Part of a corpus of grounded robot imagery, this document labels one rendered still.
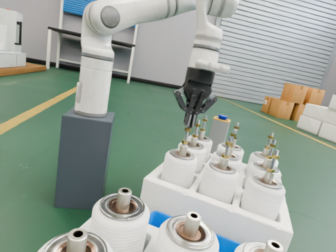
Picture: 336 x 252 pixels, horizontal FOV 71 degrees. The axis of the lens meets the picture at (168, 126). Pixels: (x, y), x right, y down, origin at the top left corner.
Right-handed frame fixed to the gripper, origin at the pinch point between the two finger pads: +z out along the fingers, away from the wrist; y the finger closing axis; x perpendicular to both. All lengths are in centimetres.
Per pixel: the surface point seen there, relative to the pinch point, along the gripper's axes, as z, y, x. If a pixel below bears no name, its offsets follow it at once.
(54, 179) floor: 36, 36, -29
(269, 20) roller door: -156, -348, -447
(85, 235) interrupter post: 7.4, 26.2, 35.0
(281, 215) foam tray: 17.6, -22.3, 19.0
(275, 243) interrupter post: 7.6, 0.6, 38.2
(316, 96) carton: -12, -338, -253
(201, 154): 11.9, -8.7, -4.6
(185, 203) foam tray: 20.4, 0.5, 9.6
